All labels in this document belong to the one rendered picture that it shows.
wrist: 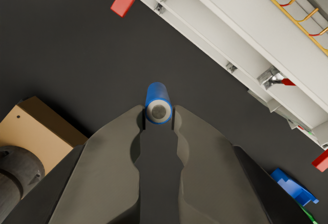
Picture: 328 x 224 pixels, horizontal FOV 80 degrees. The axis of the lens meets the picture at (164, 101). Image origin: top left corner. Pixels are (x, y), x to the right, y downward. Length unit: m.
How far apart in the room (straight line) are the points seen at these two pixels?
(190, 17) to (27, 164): 0.66
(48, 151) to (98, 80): 0.30
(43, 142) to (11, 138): 0.10
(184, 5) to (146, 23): 0.37
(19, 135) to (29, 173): 0.13
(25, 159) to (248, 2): 0.74
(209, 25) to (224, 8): 0.19
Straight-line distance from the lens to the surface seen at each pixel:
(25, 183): 0.79
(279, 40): 0.23
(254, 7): 0.22
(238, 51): 0.43
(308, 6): 0.23
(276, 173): 1.07
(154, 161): 0.91
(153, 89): 0.15
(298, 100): 0.51
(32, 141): 0.79
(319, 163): 0.29
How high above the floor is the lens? 0.75
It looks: 72 degrees down
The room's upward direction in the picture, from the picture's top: 173 degrees clockwise
